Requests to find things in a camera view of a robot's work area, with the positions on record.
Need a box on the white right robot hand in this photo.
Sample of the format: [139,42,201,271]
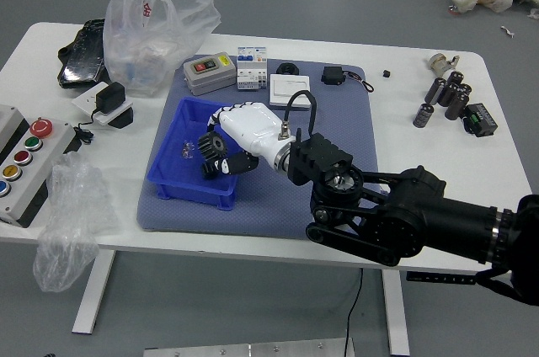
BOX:
[200,100,292,181]

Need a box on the big black gear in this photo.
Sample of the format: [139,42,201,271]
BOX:
[196,131,231,163]

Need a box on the grey multi-button control box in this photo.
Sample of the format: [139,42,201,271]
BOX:
[0,104,77,230]

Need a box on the white circuit breaker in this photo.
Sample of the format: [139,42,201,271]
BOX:
[235,45,270,92]

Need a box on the small bag of screws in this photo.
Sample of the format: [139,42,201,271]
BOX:
[176,137,196,160]

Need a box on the white table leg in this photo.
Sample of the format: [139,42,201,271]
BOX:
[382,269,411,356]
[72,248,117,335]

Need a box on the blue-grey mat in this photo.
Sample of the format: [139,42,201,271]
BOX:
[136,56,378,240]

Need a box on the blue plastic bin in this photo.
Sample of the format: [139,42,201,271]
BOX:
[146,96,256,211]

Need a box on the black block under plate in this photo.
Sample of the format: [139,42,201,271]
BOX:
[108,106,136,131]

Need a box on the large white plastic bag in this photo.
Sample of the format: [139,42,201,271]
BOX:
[103,0,222,99]

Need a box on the clear crumpled plastic bag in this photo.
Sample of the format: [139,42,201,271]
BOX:
[33,152,120,294]

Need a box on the white socket plate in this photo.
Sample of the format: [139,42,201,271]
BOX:
[71,81,135,127]

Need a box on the black plastic tray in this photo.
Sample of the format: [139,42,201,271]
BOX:
[56,19,107,88]

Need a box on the silver metal plate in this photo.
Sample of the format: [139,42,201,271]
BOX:
[142,337,356,357]

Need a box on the black module with green terminal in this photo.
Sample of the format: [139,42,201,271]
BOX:
[462,102,499,138]

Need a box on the white wall switch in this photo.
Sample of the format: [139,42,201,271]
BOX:
[268,73,312,110]

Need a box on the grey red-green switch box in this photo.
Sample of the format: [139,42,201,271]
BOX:
[182,51,237,97]

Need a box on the black servo with wires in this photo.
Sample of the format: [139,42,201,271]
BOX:
[320,66,375,93]

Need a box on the black power adapter with cord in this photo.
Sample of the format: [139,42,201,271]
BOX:
[73,82,127,146]

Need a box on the black floor cable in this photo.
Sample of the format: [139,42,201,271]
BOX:
[344,268,365,357]

